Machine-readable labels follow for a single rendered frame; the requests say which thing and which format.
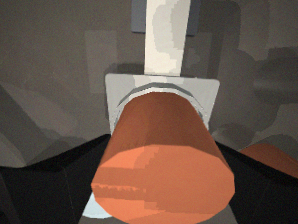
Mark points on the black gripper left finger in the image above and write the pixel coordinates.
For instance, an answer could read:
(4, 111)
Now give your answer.
(55, 190)

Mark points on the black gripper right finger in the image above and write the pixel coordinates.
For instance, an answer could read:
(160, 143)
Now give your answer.
(263, 195)

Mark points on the white round dish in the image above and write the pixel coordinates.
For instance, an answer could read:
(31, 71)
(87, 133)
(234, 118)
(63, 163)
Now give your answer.
(94, 210)

